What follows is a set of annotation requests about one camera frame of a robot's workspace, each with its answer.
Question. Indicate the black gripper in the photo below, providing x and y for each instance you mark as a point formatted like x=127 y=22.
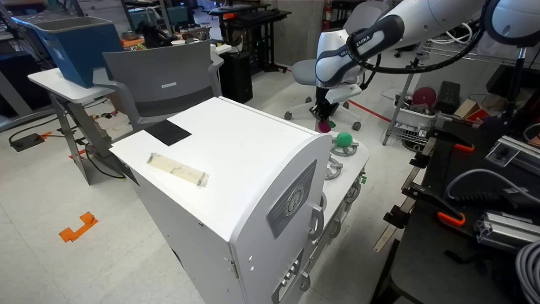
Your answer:
x=324 y=108

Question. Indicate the red strawberry plush toy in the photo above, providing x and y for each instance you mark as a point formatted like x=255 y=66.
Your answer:
x=324 y=127

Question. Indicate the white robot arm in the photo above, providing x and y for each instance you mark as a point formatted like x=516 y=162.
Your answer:
x=511 y=22

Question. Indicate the green octopus plush toy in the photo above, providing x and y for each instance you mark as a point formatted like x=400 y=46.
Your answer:
x=344 y=145

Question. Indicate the white toy kitchen cabinet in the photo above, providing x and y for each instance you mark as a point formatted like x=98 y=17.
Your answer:
x=275 y=198

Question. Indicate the white bin with toys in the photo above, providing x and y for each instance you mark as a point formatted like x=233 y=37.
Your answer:
x=417 y=111

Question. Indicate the grey mesh office chair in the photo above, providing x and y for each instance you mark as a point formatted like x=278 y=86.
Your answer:
x=300 y=73

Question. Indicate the black background desk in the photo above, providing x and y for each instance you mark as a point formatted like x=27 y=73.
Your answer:
x=255 y=22

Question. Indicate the clear tape strip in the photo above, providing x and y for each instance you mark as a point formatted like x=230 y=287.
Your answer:
x=194 y=176

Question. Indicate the black square patch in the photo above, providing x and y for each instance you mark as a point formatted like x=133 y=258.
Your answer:
x=167 y=132

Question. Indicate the grey plastic chair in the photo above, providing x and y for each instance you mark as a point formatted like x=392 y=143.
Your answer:
x=159 y=81

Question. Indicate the black workbench with clamps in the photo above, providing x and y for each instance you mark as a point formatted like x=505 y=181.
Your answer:
x=444 y=263

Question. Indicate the silver aluminium extrusion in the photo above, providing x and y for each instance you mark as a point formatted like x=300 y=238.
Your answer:
x=505 y=230

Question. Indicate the white side table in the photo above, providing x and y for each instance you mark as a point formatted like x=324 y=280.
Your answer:
x=86 y=140

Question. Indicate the blue storage bin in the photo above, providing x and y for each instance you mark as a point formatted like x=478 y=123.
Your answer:
x=76 y=44

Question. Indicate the orange floor tape marker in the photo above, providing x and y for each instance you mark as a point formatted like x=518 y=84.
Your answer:
x=88 y=219

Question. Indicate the black power brick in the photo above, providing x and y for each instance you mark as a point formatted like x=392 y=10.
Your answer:
x=25 y=142

